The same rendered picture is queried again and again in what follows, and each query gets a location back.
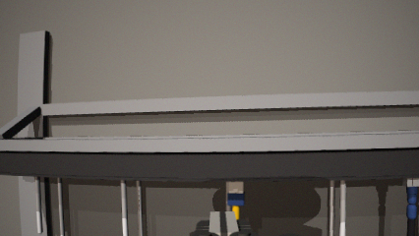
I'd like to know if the yellow cable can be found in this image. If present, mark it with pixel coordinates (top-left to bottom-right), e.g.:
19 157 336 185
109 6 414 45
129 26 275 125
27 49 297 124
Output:
232 206 240 219

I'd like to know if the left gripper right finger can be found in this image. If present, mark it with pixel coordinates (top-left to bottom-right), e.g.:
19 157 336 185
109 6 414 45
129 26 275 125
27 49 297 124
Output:
222 211 301 236

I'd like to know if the black cable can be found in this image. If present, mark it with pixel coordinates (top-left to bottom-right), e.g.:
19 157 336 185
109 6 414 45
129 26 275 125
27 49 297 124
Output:
406 204 417 236

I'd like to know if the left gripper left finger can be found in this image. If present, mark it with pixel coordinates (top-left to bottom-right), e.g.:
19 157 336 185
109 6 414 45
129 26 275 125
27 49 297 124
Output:
192 211 224 236

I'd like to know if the white network cable plug with blue boot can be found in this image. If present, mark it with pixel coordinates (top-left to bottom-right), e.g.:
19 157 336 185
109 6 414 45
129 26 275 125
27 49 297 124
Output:
227 182 245 206

